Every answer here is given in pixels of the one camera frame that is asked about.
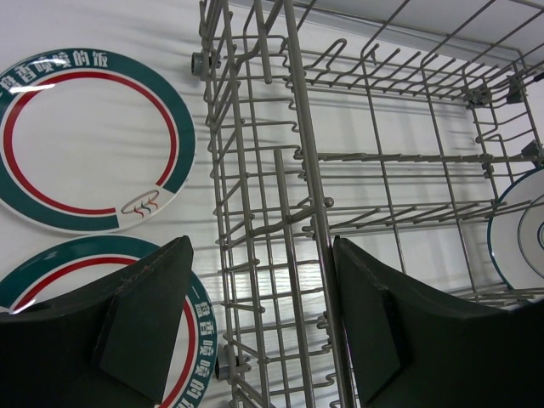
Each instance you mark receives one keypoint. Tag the near green red rimmed plate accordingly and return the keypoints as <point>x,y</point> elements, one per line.
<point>73,264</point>

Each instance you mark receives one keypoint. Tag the grey wire dish rack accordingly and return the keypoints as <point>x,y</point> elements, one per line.
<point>395,124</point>

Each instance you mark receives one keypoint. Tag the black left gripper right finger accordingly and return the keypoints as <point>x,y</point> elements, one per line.
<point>412,345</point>

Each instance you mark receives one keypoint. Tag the far green red rimmed plate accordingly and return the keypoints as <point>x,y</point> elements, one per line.
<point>92,141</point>

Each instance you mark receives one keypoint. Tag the white plate with grey pattern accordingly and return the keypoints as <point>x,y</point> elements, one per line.
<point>515,235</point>

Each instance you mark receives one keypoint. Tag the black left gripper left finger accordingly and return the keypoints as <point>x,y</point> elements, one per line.
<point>106,344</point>

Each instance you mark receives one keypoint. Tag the green red rimmed plate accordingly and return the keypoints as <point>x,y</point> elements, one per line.
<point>92,141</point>
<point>73,264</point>

